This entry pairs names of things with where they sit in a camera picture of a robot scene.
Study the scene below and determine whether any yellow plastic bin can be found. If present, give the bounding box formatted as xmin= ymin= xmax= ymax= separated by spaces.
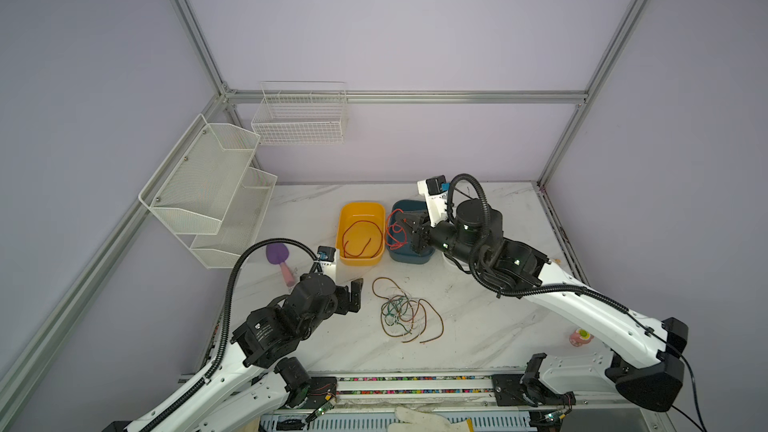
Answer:
xmin=335 ymin=202 xmax=387 ymax=267

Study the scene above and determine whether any cable bundle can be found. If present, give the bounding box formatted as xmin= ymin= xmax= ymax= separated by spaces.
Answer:
xmin=371 ymin=276 xmax=446 ymax=346

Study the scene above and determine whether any white wire wall basket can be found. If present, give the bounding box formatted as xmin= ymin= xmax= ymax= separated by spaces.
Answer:
xmin=251 ymin=81 xmax=348 ymax=146

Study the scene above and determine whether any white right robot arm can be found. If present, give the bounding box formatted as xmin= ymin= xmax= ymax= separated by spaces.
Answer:
xmin=405 ymin=173 xmax=695 ymax=412

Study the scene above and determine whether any white mesh wall shelf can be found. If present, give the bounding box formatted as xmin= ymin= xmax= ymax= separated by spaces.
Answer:
xmin=138 ymin=115 xmax=277 ymax=269

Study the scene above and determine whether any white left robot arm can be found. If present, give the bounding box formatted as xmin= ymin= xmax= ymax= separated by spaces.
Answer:
xmin=105 ymin=238 xmax=363 ymax=431

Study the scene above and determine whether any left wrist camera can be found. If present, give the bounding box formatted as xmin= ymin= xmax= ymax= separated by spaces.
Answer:
xmin=314 ymin=246 xmax=337 ymax=282

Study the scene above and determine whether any teal plastic bin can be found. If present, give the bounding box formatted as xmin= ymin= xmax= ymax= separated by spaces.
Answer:
xmin=385 ymin=199 xmax=435 ymax=265

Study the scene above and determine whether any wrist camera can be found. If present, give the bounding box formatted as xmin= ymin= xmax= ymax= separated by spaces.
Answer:
xmin=314 ymin=246 xmax=337 ymax=282
xmin=417 ymin=175 xmax=449 ymax=226

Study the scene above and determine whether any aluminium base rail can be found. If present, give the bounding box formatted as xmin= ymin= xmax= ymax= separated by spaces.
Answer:
xmin=179 ymin=371 xmax=667 ymax=432

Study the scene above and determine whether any red cable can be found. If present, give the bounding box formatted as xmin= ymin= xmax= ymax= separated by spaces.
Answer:
xmin=340 ymin=218 xmax=385 ymax=260
xmin=383 ymin=208 xmax=409 ymax=252

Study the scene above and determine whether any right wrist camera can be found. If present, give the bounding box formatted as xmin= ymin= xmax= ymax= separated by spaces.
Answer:
xmin=417 ymin=175 xmax=449 ymax=226

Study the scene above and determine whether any pink green small toy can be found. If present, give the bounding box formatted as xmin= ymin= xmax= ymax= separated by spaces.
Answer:
xmin=569 ymin=328 xmax=593 ymax=347

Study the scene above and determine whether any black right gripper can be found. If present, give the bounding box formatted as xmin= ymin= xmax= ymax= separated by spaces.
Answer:
xmin=391 ymin=207 xmax=482 ymax=268

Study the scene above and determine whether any purple pink-handled spatula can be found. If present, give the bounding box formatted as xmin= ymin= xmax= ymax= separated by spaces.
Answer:
xmin=266 ymin=242 xmax=296 ymax=288

